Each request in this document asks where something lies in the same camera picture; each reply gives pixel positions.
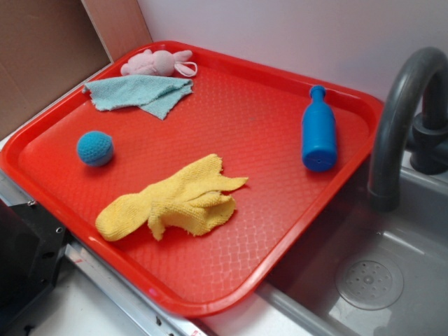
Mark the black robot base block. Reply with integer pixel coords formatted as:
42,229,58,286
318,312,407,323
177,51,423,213
1,202,69,335

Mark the blue crocheted ball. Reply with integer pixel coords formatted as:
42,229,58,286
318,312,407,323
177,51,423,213
76,131,114,167

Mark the red plastic tray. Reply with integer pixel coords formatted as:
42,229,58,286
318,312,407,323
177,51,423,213
1,47,382,317

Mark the yellow microfiber cloth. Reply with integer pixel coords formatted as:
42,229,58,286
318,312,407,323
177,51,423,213
95,154,248,242

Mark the blue plastic bottle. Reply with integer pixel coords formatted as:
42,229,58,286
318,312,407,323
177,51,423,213
302,85,337,172

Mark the light blue cloth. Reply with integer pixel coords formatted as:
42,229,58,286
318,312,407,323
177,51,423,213
83,75,193,120

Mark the pink plush bunny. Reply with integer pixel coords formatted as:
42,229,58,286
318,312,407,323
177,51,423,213
120,49,198,78

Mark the grey plastic sink basin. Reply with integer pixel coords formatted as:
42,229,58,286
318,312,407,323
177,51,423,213
258,163,447,335

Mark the grey curved faucet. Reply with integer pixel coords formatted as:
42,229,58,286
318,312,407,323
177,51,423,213
367,47,447,211

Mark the brown cardboard panel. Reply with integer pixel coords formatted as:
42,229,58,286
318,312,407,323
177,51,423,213
0,0,154,141

